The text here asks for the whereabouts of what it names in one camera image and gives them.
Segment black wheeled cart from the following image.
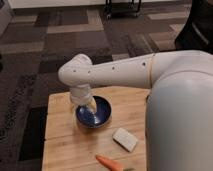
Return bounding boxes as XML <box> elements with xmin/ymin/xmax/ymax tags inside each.
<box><xmin>104</xmin><ymin>0</ymin><xmax>142</xmax><ymax>19</ymax></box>

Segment black office chair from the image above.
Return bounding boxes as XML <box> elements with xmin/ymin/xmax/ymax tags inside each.
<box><xmin>175</xmin><ymin>0</ymin><xmax>213</xmax><ymax>54</ymax></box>

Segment translucent yellowish gripper finger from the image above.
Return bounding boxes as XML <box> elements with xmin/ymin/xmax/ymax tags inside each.
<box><xmin>72</xmin><ymin>104</ymin><xmax>78</xmax><ymax>129</ymax></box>
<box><xmin>88</xmin><ymin>99</ymin><xmax>97</xmax><ymax>112</ymax></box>

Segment orange carrot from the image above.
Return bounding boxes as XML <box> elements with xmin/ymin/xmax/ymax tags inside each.
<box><xmin>95</xmin><ymin>155</ymin><xmax>133</xmax><ymax>171</ymax></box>

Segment white sponge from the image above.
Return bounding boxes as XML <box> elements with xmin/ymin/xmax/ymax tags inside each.
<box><xmin>113</xmin><ymin>128</ymin><xmax>138</xmax><ymax>152</ymax></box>

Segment dark blue bowl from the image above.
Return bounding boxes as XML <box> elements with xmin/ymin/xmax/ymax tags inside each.
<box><xmin>76</xmin><ymin>96</ymin><xmax>112</xmax><ymax>128</ymax></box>

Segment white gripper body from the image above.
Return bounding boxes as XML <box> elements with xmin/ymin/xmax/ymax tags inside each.
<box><xmin>70</xmin><ymin>84</ymin><xmax>93</xmax><ymax>105</ymax></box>

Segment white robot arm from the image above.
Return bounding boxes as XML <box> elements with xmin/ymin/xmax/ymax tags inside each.
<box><xmin>58</xmin><ymin>50</ymin><xmax>213</xmax><ymax>171</ymax></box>

